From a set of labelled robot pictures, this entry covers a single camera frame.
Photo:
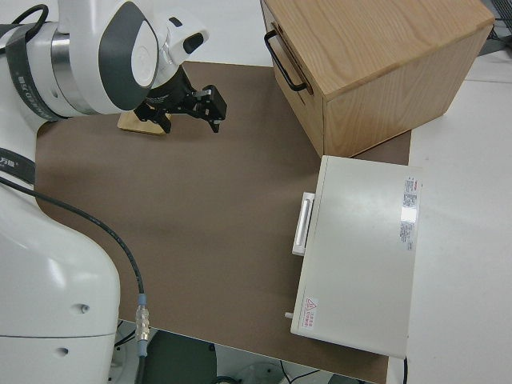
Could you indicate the wooden drawer cabinet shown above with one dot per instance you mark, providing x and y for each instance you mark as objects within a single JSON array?
[{"x": 384, "y": 64}]

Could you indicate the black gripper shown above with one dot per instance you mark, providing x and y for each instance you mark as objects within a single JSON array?
[{"x": 176, "y": 98}]

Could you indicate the wooden mug tree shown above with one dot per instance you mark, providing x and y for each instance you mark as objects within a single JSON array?
[{"x": 132, "y": 125}]

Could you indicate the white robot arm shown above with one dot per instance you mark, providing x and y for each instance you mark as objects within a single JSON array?
[{"x": 52, "y": 256}]

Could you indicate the white toaster oven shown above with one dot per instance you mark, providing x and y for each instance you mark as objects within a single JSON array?
[{"x": 360, "y": 256}]

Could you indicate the brown table mat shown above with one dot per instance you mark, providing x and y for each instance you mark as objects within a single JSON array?
[{"x": 208, "y": 224}]

